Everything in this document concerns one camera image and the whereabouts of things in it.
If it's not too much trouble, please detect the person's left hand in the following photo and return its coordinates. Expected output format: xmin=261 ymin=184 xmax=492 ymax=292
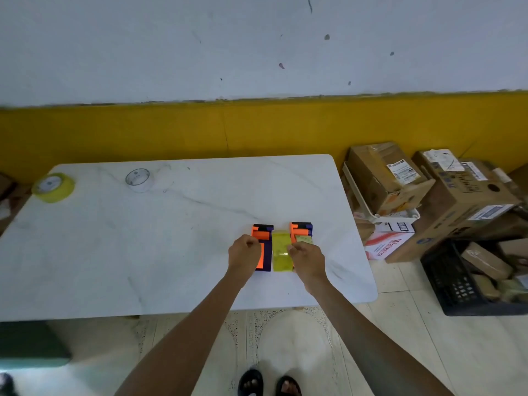
xmin=228 ymin=235 xmax=262 ymax=281

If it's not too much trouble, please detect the person's right hand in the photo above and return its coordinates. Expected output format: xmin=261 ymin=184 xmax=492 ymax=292
xmin=287 ymin=242 xmax=328 ymax=286

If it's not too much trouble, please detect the orange and purple tape dispenser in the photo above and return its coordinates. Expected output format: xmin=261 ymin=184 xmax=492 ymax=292
xmin=251 ymin=224 xmax=274 ymax=272
xmin=290 ymin=222 xmax=314 ymax=272

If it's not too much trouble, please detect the person's left forearm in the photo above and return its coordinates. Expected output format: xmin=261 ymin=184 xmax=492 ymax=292
xmin=115 ymin=271 xmax=251 ymax=396

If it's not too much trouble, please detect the person's right forearm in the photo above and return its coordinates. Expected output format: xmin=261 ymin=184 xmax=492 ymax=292
xmin=304 ymin=276 xmax=455 ymax=396

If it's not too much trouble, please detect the small plain cardboard box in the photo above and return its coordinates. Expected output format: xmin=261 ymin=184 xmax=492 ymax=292
xmin=356 ymin=220 xmax=376 ymax=244

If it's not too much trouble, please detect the white plastic tray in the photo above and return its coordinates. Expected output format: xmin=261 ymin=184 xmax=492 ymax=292
xmin=341 ymin=162 xmax=421 ymax=225

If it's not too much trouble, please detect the red and white carton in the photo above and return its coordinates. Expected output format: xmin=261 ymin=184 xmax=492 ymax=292
xmin=365 ymin=221 xmax=416 ymax=261

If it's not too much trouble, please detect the labelled cardboard box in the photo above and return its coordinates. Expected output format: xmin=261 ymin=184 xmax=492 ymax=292
xmin=345 ymin=142 xmax=436 ymax=217

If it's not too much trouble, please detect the clear tape roll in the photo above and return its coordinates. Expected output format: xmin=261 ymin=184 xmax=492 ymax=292
xmin=125 ymin=168 xmax=155 ymax=193

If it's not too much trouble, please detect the black sandal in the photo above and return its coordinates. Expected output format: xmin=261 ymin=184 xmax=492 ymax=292
xmin=238 ymin=368 xmax=264 ymax=396
xmin=275 ymin=375 xmax=302 ymax=396

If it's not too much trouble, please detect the black plastic crate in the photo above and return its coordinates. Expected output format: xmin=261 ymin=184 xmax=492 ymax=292
xmin=420 ymin=238 xmax=528 ymax=317

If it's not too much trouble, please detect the large printed cardboard box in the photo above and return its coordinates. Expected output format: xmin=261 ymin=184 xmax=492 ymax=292
xmin=385 ymin=148 xmax=523 ymax=264

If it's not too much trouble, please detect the brown wrapped parcel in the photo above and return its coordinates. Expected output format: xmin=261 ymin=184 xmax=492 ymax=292
xmin=497 ymin=238 xmax=528 ymax=273
xmin=461 ymin=241 xmax=515 ymax=281

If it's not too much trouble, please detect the small tan parcel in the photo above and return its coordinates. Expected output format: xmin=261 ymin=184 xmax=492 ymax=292
xmin=471 ymin=274 xmax=502 ymax=302

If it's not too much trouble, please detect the wide yellow tape roll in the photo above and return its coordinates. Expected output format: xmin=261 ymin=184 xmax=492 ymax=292
xmin=32 ymin=172 xmax=76 ymax=204

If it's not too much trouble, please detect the greenish wrapped parcel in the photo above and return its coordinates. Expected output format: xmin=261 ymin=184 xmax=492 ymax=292
xmin=497 ymin=277 xmax=528 ymax=304

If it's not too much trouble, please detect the dark green stool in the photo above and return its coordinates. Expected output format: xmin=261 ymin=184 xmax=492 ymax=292
xmin=0 ymin=321 xmax=72 ymax=369

